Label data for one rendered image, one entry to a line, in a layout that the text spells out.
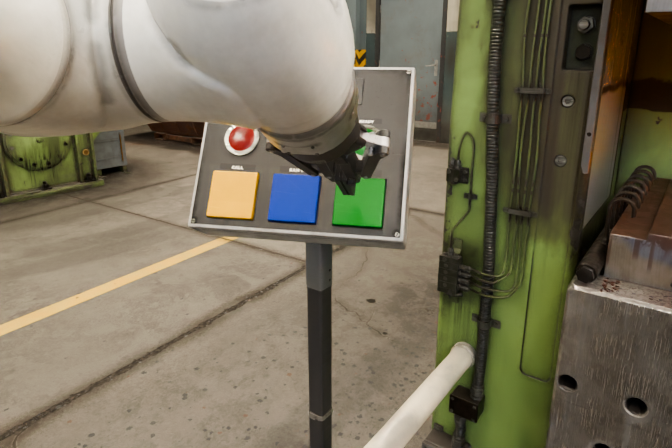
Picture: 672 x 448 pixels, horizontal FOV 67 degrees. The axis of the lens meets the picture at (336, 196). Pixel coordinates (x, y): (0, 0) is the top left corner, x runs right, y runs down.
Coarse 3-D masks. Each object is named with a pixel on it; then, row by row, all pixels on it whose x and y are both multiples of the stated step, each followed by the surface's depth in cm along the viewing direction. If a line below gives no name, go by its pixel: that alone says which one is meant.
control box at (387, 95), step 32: (384, 96) 80; (224, 128) 83; (384, 128) 78; (224, 160) 82; (256, 160) 81; (384, 160) 77; (320, 192) 77; (192, 224) 80; (224, 224) 79; (256, 224) 78; (288, 224) 77; (320, 224) 76; (384, 224) 74
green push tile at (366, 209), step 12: (360, 180) 76; (372, 180) 76; (384, 180) 75; (336, 192) 76; (360, 192) 76; (372, 192) 75; (384, 192) 75; (336, 204) 76; (348, 204) 75; (360, 204) 75; (372, 204) 75; (384, 204) 76; (336, 216) 75; (348, 216) 75; (360, 216) 75; (372, 216) 74
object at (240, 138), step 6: (234, 132) 82; (240, 132) 82; (246, 132) 82; (252, 132) 82; (228, 138) 82; (234, 138) 82; (240, 138) 82; (246, 138) 81; (252, 138) 81; (234, 144) 82; (240, 144) 81; (246, 144) 81; (240, 150) 81
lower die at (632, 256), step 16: (656, 192) 91; (640, 208) 82; (656, 208) 82; (624, 224) 74; (640, 224) 74; (656, 224) 71; (624, 240) 70; (640, 240) 69; (656, 240) 68; (608, 256) 72; (624, 256) 70; (640, 256) 69; (656, 256) 68; (608, 272) 72; (624, 272) 71; (640, 272) 70; (656, 272) 68
